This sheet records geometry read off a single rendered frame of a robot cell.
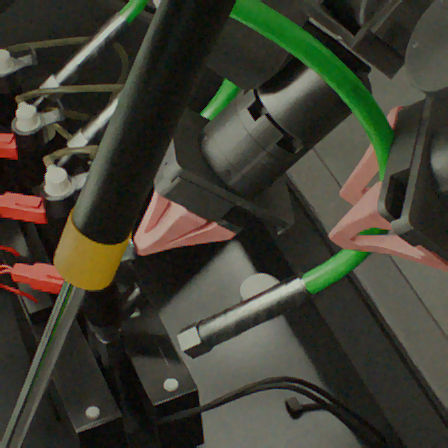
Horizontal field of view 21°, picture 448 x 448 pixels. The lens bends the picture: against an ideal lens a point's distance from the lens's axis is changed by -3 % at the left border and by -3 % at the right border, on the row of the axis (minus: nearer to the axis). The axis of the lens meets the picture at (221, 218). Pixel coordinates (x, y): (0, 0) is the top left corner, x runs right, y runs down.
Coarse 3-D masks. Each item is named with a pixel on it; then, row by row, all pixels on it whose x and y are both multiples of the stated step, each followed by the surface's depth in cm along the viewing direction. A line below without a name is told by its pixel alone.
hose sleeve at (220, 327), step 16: (304, 272) 75; (272, 288) 75; (288, 288) 74; (304, 288) 74; (240, 304) 76; (256, 304) 75; (272, 304) 75; (288, 304) 74; (208, 320) 77; (224, 320) 76; (240, 320) 76; (256, 320) 75; (208, 336) 77; (224, 336) 77
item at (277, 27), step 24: (240, 0) 58; (264, 24) 59; (288, 24) 60; (288, 48) 60; (312, 48) 60; (336, 72) 61; (360, 96) 63; (360, 120) 64; (384, 120) 64; (384, 144) 65; (384, 168) 66; (336, 264) 72; (360, 264) 72; (312, 288) 74
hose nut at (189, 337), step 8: (200, 320) 78; (184, 328) 78; (192, 328) 77; (184, 336) 78; (192, 336) 77; (200, 336) 77; (184, 344) 77; (192, 344) 77; (200, 344) 77; (184, 352) 78; (192, 352) 78; (200, 352) 78
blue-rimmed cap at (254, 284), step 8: (248, 280) 116; (256, 280) 116; (264, 280) 116; (272, 280) 116; (240, 288) 115; (248, 288) 115; (256, 288) 115; (264, 288) 115; (240, 296) 116; (248, 296) 114
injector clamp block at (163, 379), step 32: (0, 160) 109; (32, 224) 104; (0, 256) 102; (128, 288) 98; (128, 320) 96; (160, 320) 96; (32, 352) 105; (64, 352) 94; (128, 352) 94; (160, 352) 93; (64, 384) 92; (96, 384) 92; (160, 384) 91; (192, 384) 91; (64, 416) 94; (96, 416) 89; (160, 416) 91; (192, 416) 93
